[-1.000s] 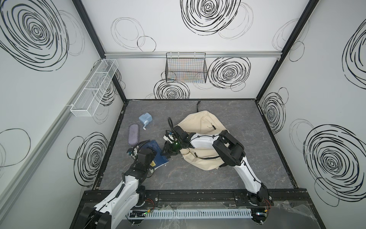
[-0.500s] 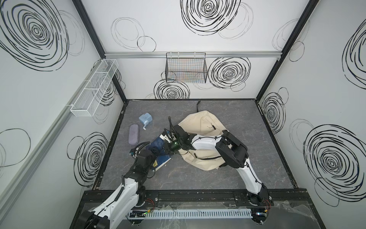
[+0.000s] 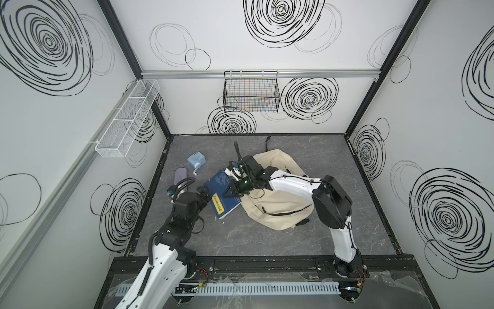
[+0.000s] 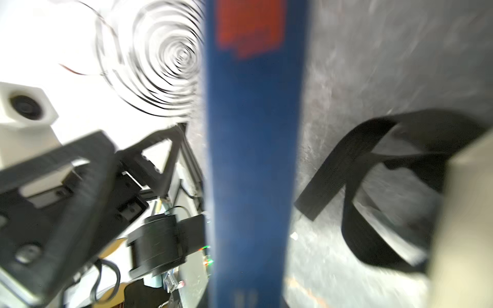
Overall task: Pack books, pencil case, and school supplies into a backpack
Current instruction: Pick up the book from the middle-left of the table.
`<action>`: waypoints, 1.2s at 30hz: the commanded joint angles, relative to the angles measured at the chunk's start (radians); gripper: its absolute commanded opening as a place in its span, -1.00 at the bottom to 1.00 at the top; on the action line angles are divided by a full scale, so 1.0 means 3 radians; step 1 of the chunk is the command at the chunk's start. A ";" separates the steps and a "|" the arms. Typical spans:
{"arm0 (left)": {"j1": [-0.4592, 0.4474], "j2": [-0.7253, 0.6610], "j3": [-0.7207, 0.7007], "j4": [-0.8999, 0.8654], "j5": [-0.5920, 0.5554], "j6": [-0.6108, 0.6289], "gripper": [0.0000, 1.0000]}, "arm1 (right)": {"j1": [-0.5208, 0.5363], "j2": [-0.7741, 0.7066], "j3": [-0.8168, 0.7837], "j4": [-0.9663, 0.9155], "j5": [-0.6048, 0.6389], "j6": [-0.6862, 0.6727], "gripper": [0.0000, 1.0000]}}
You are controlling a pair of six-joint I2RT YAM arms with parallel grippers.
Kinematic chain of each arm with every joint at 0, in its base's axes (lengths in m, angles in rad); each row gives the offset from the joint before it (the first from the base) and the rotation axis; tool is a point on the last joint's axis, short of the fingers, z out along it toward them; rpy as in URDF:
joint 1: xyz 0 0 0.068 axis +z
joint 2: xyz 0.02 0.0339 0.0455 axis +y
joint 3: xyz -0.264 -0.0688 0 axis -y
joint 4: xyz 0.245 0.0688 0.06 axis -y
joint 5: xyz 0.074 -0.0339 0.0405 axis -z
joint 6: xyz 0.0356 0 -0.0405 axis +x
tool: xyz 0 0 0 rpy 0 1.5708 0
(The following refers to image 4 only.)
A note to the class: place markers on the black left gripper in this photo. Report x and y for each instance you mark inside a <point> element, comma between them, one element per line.
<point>58,212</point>

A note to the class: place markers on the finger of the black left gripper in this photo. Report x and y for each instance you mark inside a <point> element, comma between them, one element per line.
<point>151,161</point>

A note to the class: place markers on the dark blue book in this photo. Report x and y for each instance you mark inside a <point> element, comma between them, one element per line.
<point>254,58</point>

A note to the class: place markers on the cream canvas backpack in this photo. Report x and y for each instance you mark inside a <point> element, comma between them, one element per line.
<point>390,172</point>

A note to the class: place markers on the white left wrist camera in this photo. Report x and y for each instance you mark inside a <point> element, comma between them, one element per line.
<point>27,115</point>

